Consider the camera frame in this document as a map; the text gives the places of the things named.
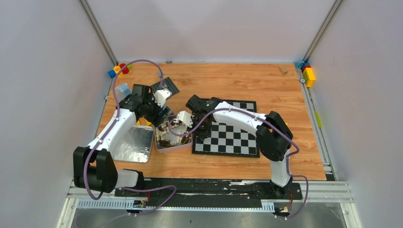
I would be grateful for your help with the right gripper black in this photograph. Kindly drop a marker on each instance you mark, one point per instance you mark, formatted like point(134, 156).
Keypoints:
point(205, 134)

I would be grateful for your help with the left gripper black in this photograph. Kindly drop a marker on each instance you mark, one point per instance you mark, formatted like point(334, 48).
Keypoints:
point(160, 116)

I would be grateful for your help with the folding chess board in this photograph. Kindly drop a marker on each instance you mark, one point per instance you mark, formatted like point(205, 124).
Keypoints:
point(227, 140)

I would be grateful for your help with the silver tin lid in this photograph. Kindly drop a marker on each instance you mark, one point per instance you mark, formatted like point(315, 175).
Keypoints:
point(135, 145)

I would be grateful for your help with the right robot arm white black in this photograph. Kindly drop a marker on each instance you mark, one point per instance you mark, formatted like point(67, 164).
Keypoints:
point(273, 136)

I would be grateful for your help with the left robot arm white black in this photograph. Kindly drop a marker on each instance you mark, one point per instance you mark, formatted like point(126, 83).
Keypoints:
point(93, 165)

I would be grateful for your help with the pink tin box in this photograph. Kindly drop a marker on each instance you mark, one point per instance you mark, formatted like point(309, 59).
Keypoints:
point(167, 142)

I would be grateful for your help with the grey lego baseplate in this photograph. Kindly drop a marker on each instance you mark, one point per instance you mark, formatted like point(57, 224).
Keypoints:
point(165, 83)

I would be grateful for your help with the coloured toy blocks cluster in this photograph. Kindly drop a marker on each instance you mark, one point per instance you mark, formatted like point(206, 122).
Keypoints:
point(119, 68)

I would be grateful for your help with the small wooden block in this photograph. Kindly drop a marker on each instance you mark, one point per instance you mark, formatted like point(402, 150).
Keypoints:
point(283, 70)

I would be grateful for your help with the stacked coloured bricks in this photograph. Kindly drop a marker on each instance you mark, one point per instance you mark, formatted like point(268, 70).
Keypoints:
point(307, 72)

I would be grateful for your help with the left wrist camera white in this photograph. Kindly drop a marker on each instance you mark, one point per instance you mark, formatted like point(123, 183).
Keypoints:
point(161, 96)

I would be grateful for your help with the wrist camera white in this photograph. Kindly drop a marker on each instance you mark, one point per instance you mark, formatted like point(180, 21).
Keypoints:
point(161, 96)
point(185, 118)

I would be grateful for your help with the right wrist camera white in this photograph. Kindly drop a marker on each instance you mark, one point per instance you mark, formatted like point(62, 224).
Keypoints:
point(185, 118)

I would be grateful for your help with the yellow plastic frame piece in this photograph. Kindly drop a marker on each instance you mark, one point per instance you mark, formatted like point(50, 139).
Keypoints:
point(143, 121)

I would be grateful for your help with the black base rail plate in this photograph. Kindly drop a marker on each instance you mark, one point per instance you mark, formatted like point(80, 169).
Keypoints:
point(215, 193)

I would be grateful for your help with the aluminium frame rail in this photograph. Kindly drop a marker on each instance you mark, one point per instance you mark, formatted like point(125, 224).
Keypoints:
point(325, 204)

